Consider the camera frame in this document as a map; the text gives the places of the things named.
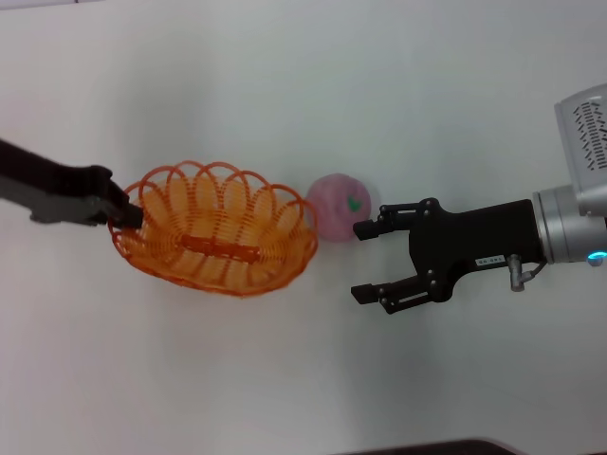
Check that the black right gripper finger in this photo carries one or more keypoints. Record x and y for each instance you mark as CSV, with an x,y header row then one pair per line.
x,y
403,294
398,218

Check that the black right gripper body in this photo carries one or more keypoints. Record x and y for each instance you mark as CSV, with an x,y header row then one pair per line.
x,y
474,237

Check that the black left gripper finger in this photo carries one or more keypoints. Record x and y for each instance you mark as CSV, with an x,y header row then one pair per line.
x,y
95,211
124,208

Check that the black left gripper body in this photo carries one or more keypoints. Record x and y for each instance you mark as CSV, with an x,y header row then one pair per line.
x,y
42,182

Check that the pink plush peach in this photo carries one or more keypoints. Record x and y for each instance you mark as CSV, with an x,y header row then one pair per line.
x,y
334,208

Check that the dark curved edge panel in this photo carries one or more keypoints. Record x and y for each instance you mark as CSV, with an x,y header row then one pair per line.
x,y
427,448

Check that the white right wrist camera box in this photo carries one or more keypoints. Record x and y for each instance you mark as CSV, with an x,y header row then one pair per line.
x,y
585,132

